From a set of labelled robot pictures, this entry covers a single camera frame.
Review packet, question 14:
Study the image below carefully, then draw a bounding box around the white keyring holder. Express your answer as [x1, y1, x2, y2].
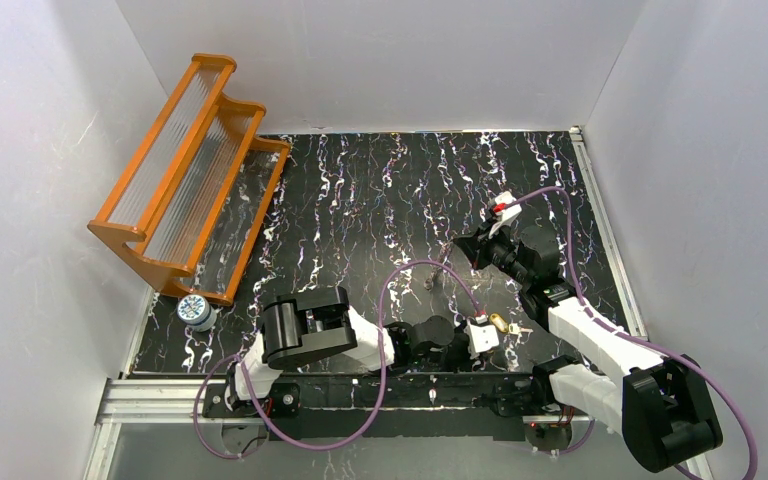
[424, 242, 453, 291]

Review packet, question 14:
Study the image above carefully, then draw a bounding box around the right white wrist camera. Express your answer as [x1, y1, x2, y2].
[488, 191, 522, 239]

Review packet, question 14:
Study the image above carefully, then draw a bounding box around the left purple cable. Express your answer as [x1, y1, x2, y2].
[191, 259, 485, 461]

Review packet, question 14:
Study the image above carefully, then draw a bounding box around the orange wooden rack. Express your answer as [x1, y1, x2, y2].
[87, 53, 290, 305]

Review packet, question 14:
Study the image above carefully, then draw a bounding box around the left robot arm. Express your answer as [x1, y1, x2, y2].
[223, 286, 471, 410]

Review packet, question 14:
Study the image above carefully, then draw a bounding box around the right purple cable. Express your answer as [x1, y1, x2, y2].
[509, 186, 760, 480]

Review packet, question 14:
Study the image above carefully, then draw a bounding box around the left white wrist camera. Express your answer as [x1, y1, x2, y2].
[464, 314, 500, 359]

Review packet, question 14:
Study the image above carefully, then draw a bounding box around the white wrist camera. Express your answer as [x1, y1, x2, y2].
[488, 191, 522, 239]
[464, 314, 500, 359]

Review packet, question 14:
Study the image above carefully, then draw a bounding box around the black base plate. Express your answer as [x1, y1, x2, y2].
[201, 372, 574, 442]

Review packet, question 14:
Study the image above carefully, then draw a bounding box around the purple cable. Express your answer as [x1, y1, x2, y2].
[191, 259, 485, 461]
[509, 186, 760, 480]

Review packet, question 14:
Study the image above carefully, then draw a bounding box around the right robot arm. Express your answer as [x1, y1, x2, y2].
[453, 223, 723, 473]

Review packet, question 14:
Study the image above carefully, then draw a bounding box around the upper yellow tagged key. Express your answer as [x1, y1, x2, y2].
[488, 313, 533, 335]

